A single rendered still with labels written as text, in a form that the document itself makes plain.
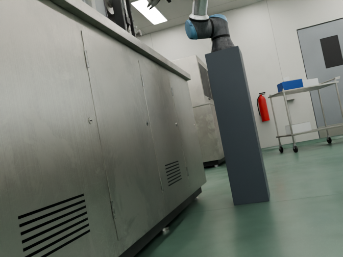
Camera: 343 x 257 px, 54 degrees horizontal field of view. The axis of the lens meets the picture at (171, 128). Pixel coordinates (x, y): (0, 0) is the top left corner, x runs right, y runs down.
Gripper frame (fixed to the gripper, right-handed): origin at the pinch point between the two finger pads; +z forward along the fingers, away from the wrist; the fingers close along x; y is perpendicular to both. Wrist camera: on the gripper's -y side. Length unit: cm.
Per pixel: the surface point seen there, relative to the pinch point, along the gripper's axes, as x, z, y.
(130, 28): 34.2, 18.3, -15.2
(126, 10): 34.7, 11.7, -6.8
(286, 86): -297, -46, -91
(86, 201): 134, 60, -87
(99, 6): 37.4, 19.1, 7.1
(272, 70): -448, -74, -46
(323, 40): -448, -169, -83
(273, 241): 89, 46, -138
